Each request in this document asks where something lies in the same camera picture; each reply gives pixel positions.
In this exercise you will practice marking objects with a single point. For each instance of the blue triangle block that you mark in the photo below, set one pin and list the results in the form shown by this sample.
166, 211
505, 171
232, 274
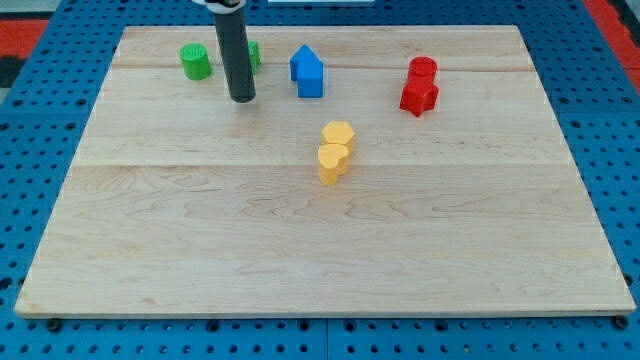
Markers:
303, 55

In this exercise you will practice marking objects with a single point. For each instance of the red star block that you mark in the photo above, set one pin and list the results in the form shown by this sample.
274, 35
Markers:
418, 96

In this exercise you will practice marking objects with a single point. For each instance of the green star block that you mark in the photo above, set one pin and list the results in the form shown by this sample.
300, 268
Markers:
254, 54

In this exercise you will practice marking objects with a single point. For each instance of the yellow heart block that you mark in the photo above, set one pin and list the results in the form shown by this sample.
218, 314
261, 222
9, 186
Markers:
333, 161

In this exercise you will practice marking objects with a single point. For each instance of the yellow hexagon block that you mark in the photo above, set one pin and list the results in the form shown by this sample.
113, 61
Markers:
338, 132

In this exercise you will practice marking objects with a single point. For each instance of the light wooden board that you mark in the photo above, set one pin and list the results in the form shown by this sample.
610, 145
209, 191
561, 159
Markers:
182, 204

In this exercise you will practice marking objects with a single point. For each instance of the blue cube block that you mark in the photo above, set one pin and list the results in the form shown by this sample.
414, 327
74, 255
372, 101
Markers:
310, 80

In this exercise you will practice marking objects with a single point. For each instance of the red cylinder block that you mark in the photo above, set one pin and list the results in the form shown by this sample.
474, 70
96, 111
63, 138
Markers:
423, 67

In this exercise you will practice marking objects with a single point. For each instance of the green cylinder block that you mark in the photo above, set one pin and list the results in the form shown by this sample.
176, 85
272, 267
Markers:
195, 61

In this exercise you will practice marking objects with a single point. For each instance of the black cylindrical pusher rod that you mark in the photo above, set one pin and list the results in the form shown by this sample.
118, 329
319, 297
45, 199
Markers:
230, 28

